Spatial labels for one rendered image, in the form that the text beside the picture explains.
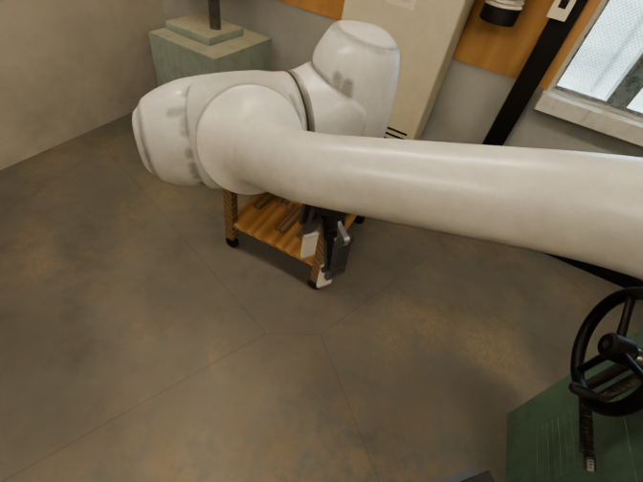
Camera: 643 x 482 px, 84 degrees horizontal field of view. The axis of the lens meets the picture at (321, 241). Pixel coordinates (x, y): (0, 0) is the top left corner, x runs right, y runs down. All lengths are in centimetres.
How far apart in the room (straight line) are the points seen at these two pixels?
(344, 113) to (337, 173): 17
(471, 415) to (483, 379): 19
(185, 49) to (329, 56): 177
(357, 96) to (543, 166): 23
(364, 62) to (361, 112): 5
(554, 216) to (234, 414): 138
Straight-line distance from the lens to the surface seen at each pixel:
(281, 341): 162
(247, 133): 30
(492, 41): 210
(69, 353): 175
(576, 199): 22
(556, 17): 198
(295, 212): 184
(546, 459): 150
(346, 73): 40
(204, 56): 207
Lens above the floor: 143
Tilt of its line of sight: 46 degrees down
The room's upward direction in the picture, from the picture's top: 12 degrees clockwise
